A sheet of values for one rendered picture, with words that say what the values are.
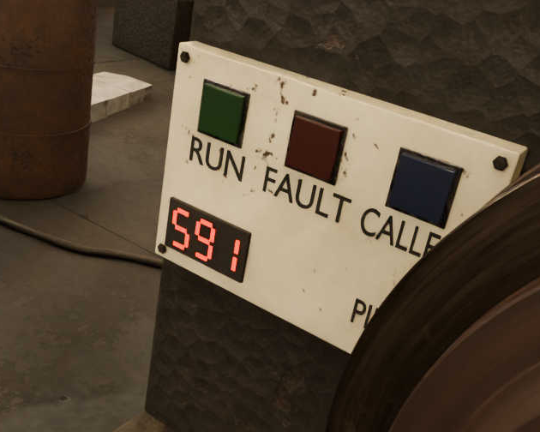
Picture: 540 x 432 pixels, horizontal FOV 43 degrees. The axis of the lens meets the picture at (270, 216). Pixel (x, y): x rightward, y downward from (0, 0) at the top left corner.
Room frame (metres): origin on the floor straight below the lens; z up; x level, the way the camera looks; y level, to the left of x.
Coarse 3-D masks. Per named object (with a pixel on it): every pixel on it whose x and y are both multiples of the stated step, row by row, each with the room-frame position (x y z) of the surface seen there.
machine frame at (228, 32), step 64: (256, 0) 0.51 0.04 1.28; (320, 0) 0.48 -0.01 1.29; (384, 0) 0.46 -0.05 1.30; (448, 0) 0.44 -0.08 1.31; (512, 0) 0.42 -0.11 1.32; (320, 64) 0.48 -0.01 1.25; (384, 64) 0.46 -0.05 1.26; (448, 64) 0.43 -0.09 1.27; (512, 64) 0.42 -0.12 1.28; (512, 128) 0.41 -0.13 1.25; (192, 320) 0.52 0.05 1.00; (256, 320) 0.48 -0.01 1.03; (192, 384) 0.51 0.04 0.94; (256, 384) 0.48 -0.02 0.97; (320, 384) 0.45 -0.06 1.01
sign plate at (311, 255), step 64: (192, 64) 0.51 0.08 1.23; (256, 64) 0.49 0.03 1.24; (192, 128) 0.50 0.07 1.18; (256, 128) 0.48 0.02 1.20; (384, 128) 0.43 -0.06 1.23; (448, 128) 0.41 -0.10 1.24; (192, 192) 0.50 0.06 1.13; (256, 192) 0.47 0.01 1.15; (320, 192) 0.44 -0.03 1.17; (384, 192) 0.42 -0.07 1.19; (192, 256) 0.49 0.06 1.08; (256, 256) 0.47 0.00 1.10; (320, 256) 0.44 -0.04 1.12; (384, 256) 0.42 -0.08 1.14; (320, 320) 0.43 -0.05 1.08
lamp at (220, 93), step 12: (204, 84) 0.49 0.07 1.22; (204, 96) 0.49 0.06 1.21; (216, 96) 0.49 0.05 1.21; (228, 96) 0.48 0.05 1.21; (240, 96) 0.48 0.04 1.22; (204, 108) 0.49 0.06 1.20; (216, 108) 0.49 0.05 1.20; (228, 108) 0.48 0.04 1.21; (240, 108) 0.48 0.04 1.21; (204, 120) 0.49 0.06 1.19; (216, 120) 0.49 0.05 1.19; (228, 120) 0.48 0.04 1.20; (240, 120) 0.48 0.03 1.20; (216, 132) 0.49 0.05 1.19; (228, 132) 0.48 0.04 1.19
